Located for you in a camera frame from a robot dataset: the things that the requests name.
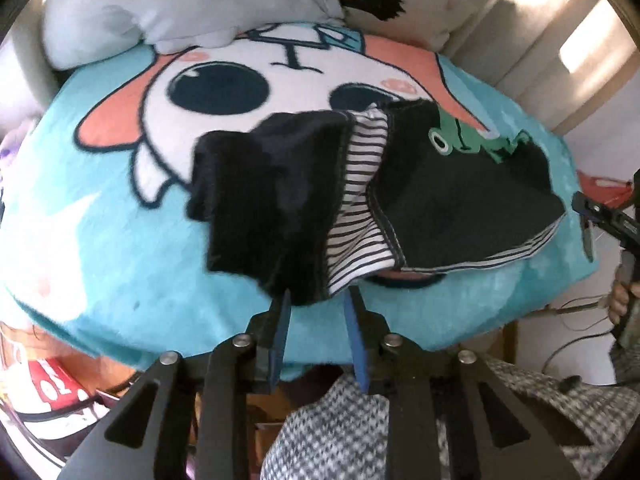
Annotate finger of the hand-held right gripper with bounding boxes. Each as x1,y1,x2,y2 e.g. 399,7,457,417
572,190,640,263

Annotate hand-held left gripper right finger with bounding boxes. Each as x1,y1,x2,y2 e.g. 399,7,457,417
342,287,582,480

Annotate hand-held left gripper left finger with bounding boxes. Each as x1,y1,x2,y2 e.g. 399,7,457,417
59,289,294,480

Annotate black pants with striped lining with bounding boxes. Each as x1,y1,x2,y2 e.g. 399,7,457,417
186,99,569,309

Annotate person's right hand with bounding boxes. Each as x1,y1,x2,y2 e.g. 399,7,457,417
606,279,640,327

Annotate person's checked grey garment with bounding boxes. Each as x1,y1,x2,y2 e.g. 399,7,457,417
260,347,640,480

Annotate turquoise cartoon plush cushion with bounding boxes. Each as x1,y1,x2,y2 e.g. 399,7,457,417
0,22,602,382

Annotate beige padded headboard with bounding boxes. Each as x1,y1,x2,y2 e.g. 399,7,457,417
345,0,637,137

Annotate red and white bag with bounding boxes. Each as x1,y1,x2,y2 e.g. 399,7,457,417
0,327,112,428

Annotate pale purple cloth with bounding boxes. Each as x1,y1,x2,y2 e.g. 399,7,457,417
0,117,42,173

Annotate white pillow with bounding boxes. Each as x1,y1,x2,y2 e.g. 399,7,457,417
42,0,347,72

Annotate thin black cable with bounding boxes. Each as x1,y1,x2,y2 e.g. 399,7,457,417
542,297,623,392

